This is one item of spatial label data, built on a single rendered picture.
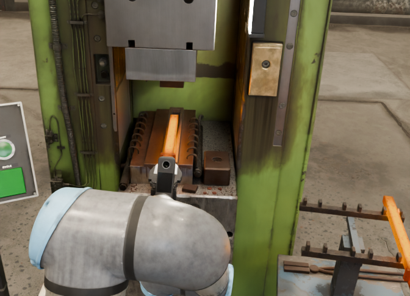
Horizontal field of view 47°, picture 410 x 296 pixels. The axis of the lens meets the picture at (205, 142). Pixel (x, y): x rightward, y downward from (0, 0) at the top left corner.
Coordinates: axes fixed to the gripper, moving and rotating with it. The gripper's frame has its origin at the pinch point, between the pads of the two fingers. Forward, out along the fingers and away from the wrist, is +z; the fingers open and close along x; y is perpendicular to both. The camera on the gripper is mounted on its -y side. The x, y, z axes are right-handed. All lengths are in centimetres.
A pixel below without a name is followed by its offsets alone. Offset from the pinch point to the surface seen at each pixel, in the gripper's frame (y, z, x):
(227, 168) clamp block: 6.7, 8.1, 18.6
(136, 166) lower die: 7.1, 7.1, -10.5
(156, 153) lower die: 5.9, 13.9, -4.8
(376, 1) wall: 75, 607, 266
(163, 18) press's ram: -40.2, 7.8, -2.0
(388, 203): 12, -1, 69
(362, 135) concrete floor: 107, 228, 145
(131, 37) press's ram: -34.6, 7.7, -10.7
